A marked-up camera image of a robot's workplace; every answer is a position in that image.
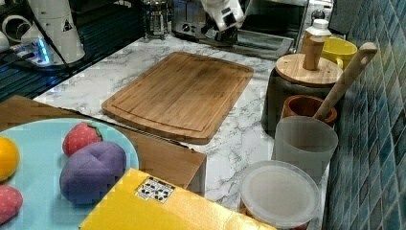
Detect wooden spoon handle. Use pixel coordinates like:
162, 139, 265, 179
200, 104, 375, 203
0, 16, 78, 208
313, 42, 377, 121

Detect clear lidded plastic container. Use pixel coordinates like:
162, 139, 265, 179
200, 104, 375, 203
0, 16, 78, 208
239, 160, 320, 230

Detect brown wooden utensil cup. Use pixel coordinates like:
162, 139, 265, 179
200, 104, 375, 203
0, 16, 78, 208
280, 95, 323, 120

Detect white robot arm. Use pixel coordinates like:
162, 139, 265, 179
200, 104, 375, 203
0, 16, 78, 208
200, 0, 245, 44

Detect red plush strawberry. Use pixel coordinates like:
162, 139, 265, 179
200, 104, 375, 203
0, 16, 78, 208
62, 122, 103, 156

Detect glass french press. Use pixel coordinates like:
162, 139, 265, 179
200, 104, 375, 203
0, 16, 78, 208
143, 0, 169, 39

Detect light blue plate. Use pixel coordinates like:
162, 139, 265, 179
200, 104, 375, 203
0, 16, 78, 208
0, 118, 140, 230

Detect dark canister with wooden lid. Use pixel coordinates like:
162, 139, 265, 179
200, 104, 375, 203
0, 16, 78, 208
260, 36, 343, 137

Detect frosted plastic cup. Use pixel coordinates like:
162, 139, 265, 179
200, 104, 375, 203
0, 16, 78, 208
271, 115, 339, 186

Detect yellow mug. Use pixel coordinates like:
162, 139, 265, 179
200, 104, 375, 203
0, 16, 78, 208
322, 36, 357, 70

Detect bamboo cutting board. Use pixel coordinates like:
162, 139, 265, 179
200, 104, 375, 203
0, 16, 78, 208
101, 52, 254, 145

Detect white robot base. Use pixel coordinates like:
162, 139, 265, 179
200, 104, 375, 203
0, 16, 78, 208
1, 0, 85, 67

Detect toaster oven with door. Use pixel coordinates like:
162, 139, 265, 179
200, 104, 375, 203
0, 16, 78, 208
205, 0, 333, 59

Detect pink plush strawberry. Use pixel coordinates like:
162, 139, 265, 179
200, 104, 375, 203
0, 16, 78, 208
0, 185, 23, 224

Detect orange plush fruit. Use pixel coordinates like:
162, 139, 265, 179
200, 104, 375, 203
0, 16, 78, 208
0, 136, 20, 181

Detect purple plush fruit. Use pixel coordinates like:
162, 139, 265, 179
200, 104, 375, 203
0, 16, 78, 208
59, 141, 126, 205

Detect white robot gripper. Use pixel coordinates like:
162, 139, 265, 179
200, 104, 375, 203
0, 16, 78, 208
202, 3, 245, 44

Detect black cable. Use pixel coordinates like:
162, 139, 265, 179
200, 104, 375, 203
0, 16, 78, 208
24, 0, 75, 77

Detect white capped bottle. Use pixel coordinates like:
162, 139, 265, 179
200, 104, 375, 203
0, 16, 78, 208
301, 19, 331, 54

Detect silver toaster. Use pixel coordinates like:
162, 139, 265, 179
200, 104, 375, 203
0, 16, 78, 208
171, 0, 206, 39

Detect yellow cardboard box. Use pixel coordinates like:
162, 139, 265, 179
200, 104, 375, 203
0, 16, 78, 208
79, 169, 276, 230

